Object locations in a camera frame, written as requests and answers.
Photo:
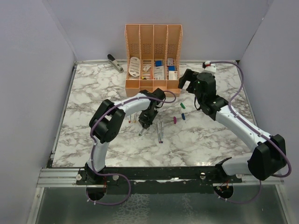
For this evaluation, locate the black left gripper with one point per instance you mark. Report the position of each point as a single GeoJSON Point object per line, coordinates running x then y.
{"type": "Point", "coordinates": [143, 121]}

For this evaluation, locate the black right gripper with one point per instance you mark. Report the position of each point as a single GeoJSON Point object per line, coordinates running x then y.
{"type": "Point", "coordinates": [190, 75]}

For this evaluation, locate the white pen magenta end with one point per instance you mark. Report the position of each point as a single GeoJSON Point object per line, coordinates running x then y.
{"type": "Point", "coordinates": [158, 132]}

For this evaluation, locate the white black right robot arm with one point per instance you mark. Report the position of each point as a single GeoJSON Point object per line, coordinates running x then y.
{"type": "Point", "coordinates": [268, 151]}

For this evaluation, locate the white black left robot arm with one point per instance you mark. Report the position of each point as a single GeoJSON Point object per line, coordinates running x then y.
{"type": "Point", "coordinates": [107, 121]}

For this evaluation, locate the white pen blue end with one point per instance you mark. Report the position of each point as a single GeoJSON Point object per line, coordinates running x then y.
{"type": "Point", "coordinates": [162, 132]}

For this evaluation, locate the white red staples box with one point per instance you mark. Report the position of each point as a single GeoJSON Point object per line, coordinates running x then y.
{"type": "Point", "coordinates": [173, 75]}

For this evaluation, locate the blue eraser box upper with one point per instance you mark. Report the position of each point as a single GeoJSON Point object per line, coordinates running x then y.
{"type": "Point", "coordinates": [158, 63]}

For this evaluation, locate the small white packet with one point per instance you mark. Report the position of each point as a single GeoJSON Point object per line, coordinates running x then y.
{"type": "Point", "coordinates": [146, 67]}

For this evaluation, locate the orange plastic desk organizer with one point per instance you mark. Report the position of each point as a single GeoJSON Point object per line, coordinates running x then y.
{"type": "Point", "coordinates": [150, 43]}

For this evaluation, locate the white oval label card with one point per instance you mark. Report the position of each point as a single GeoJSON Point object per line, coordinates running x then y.
{"type": "Point", "coordinates": [134, 66]}

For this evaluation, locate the black grey stapler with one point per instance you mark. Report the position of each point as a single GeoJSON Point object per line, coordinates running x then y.
{"type": "Point", "coordinates": [114, 63]}

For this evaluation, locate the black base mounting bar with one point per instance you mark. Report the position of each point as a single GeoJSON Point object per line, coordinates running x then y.
{"type": "Point", "coordinates": [155, 180]}

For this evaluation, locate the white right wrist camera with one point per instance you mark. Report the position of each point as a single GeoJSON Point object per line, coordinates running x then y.
{"type": "Point", "coordinates": [209, 67]}

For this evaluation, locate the aluminium table edge rail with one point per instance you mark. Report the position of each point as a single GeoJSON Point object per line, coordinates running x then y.
{"type": "Point", "coordinates": [39, 191]}

